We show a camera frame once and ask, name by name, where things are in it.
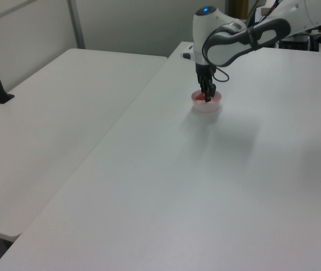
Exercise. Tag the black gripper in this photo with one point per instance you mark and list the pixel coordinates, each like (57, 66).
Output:
(204, 70)

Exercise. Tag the red strawberry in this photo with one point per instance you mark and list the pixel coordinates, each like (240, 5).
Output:
(199, 97)

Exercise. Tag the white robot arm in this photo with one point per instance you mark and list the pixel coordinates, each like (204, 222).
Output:
(222, 50)

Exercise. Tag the pink plastic bowl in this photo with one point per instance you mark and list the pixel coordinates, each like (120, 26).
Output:
(205, 108)

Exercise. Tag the brown desk mat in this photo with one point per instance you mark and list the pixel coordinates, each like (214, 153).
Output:
(265, 11)

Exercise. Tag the black electronics unit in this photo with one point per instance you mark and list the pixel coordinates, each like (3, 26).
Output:
(296, 42)

